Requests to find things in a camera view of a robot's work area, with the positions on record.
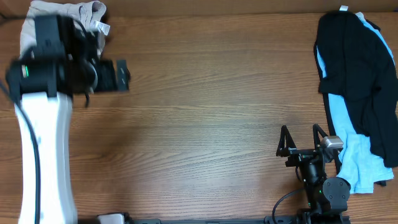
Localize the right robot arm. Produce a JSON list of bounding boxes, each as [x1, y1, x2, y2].
[[272, 124, 351, 224]]

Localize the black garment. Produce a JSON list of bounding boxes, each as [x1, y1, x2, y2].
[[314, 11, 397, 169]]

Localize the white garment tag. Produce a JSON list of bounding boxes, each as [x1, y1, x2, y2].
[[339, 5, 348, 11]]

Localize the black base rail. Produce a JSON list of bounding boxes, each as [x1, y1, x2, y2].
[[77, 212, 352, 224]]

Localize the light blue garment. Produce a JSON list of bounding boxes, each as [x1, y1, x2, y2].
[[315, 11, 395, 195]]

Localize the beige khaki shorts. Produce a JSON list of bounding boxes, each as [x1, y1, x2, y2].
[[20, 1, 110, 57]]

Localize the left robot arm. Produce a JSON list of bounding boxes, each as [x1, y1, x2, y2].
[[1, 14, 131, 223]]

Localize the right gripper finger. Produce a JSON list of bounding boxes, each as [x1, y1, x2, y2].
[[312, 124, 328, 149], [276, 125, 297, 157]]

